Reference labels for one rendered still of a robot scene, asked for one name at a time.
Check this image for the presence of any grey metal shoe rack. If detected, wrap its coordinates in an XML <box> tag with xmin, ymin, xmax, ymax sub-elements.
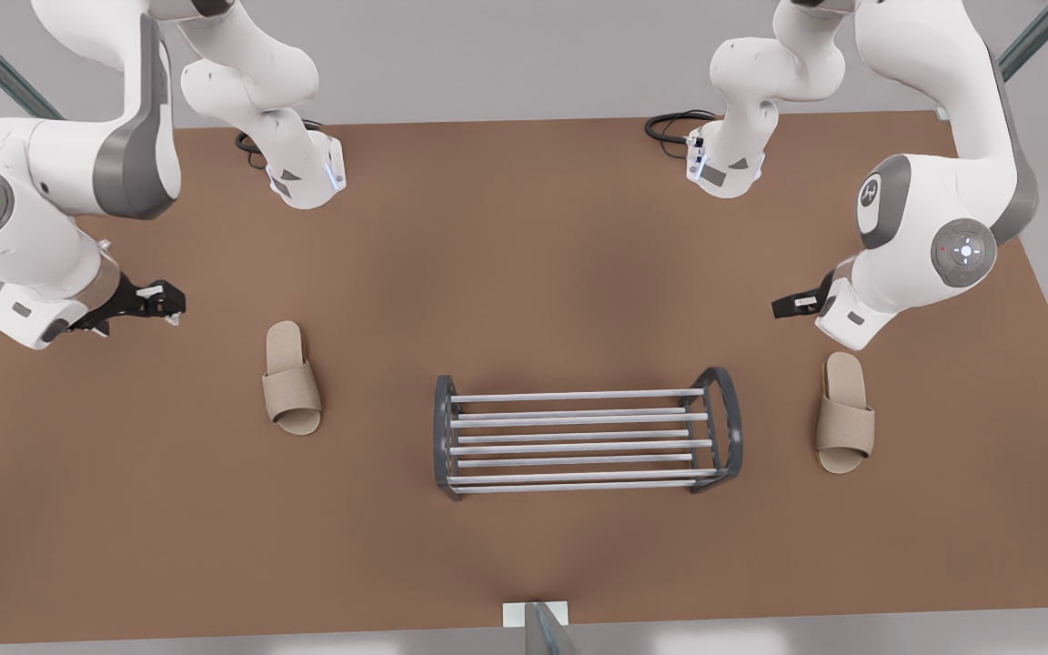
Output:
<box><xmin>433</xmin><ymin>366</ymin><xmax>745</xmax><ymax>499</ymax></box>

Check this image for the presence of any beige slipper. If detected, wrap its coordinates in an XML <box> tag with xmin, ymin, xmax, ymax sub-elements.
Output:
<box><xmin>261</xmin><ymin>320</ymin><xmax>324</xmax><ymax>437</ymax></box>
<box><xmin>815</xmin><ymin>351</ymin><xmax>877</xmax><ymax>476</ymax></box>

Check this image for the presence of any black cable loop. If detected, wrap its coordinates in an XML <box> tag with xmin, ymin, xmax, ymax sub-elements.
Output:
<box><xmin>644</xmin><ymin>110</ymin><xmax>719</xmax><ymax>161</ymax></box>
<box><xmin>234</xmin><ymin>119</ymin><xmax>325</xmax><ymax>171</ymax></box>

